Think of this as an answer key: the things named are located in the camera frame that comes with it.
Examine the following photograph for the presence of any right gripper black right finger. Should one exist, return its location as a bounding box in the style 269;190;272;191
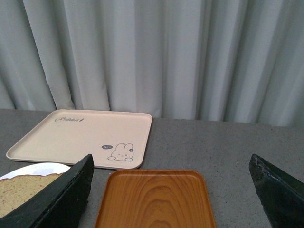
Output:
249;154;304;228

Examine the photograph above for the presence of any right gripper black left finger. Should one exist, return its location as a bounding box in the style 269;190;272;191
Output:
0;154;94;228

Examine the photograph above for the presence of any white round plate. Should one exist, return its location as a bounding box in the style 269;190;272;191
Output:
0;162;70;180

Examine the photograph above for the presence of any bread slice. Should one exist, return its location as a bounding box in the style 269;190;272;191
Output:
0;173;62;217

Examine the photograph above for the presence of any brown wooden tray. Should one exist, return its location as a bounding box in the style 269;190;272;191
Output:
95;170;216;228

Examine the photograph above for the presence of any beige rabbit tray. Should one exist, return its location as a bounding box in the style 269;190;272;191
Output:
6;110;152;170

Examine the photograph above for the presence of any grey-white curtain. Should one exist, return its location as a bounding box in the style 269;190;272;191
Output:
0;0;304;126

